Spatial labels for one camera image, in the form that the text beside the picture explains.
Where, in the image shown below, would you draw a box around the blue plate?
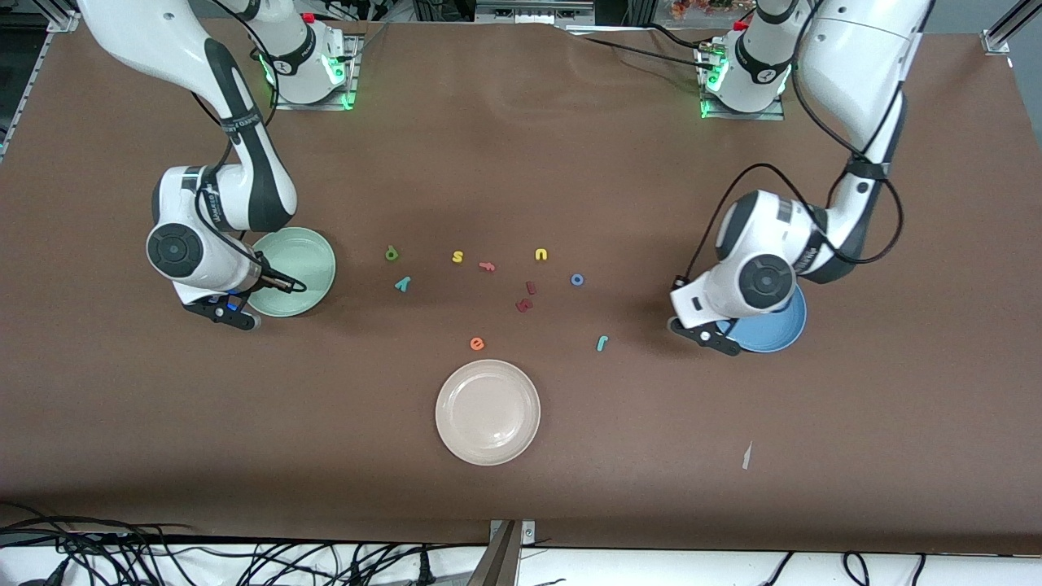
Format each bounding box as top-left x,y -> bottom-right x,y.
716,281 -> 808,353

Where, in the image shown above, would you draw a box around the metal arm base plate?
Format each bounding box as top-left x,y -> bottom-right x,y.
697,45 -> 787,122
271,33 -> 360,112

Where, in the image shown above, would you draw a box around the orange dried flowers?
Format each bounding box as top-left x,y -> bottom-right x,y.
669,0 -> 733,21

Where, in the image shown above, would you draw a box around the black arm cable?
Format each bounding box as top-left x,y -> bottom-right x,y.
187,0 -> 309,318
688,0 -> 906,282

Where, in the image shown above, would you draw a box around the green plate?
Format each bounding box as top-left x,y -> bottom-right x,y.
244,227 -> 337,318

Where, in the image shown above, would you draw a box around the beige plate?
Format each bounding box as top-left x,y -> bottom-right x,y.
435,359 -> 541,466

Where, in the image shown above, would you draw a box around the grey slanted beam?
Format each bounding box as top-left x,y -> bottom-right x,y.
466,521 -> 522,586

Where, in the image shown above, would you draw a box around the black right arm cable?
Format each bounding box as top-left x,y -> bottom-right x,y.
187,0 -> 309,318

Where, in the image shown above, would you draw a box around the brown table cover sheet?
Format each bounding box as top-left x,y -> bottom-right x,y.
0,18 -> 1042,556

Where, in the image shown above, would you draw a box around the grey metal box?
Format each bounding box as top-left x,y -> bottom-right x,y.
475,0 -> 597,25

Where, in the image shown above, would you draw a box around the aluminium frame rail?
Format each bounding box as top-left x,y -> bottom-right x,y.
981,0 -> 1042,56
0,0 -> 82,160

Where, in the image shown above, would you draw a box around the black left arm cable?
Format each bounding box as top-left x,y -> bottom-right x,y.
688,0 -> 906,282

